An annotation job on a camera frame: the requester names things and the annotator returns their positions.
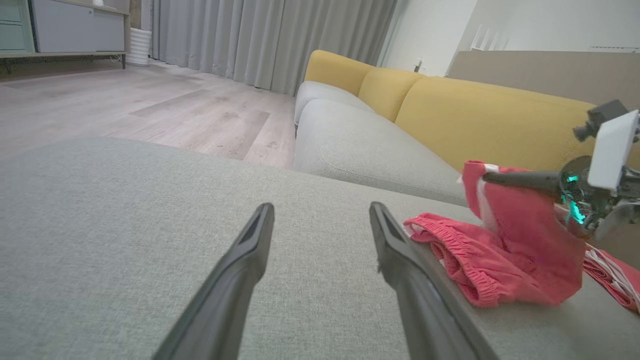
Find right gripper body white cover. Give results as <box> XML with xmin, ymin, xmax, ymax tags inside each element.
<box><xmin>557</xmin><ymin>99</ymin><xmax>640</xmax><ymax>241</ymax></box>

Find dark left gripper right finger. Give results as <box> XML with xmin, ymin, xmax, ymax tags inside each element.
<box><xmin>369</xmin><ymin>201</ymin><xmax>501</xmax><ymax>360</ymax></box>

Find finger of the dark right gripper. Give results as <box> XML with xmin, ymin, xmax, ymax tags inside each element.
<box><xmin>482</xmin><ymin>170</ymin><xmax>563</xmax><ymax>202</ymax></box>

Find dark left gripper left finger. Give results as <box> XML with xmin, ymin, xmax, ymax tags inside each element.
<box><xmin>151</xmin><ymin>202</ymin><xmax>276</xmax><ymax>360</ymax></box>

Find red shorts with white stripe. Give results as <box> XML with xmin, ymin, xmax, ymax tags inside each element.
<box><xmin>402</xmin><ymin>160</ymin><xmax>588</xmax><ymax>308</ymax></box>

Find red Bulls 23 jersey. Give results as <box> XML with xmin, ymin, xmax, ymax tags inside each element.
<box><xmin>582</xmin><ymin>245</ymin><xmax>640</xmax><ymax>315</ymax></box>

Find yellow sofa backrest cushion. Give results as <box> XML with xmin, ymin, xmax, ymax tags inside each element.
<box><xmin>357</xmin><ymin>67</ymin><xmax>426</xmax><ymax>123</ymax></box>
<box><xmin>303</xmin><ymin>49</ymin><xmax>377</xmax><ymax>97</ymax></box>
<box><xmin>394</xmin><ymin>76</ymin><xmax>640</xmax><ymax>173</ymax></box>

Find tan panel behind sofa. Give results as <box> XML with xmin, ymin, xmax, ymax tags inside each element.
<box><xmin>446</xmin><ymin>50</ymin><xmax>640</xmax><ymax>112</ymax></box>

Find large grey sofa ottoman cushion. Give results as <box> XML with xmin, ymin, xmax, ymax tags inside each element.
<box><xmin>0</xmin><ymin>137</ymin><xmax>640</xmax><ymax>360</ymax></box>

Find grey sofa seat cushion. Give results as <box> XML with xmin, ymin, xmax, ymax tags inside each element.
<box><xmin>293</xmin><ymin>98</ymin><xmax>469</xmax><ymax>207</ymax></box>
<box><xmin>294</xmin><ymin>80</ymin><xmax>377</xmax><ymax>127</ymax></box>

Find grey pleated curtain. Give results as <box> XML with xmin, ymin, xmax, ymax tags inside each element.
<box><xmin>141</xmin><ymin>0</ymin><xmax>399</xmax><ymax>97</ymax></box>

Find white ribbed floor vase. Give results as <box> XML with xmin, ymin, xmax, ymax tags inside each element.
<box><xmin>126</xmin><ymin>27</ymin><xmax>152</xmax><ymax>67</ymax></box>

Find low grey and green cabinet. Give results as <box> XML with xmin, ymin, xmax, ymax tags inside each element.
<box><xmin>0</xmin><ymin>0</ymin><xmax>127</xmax><ymax>71</ymax></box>

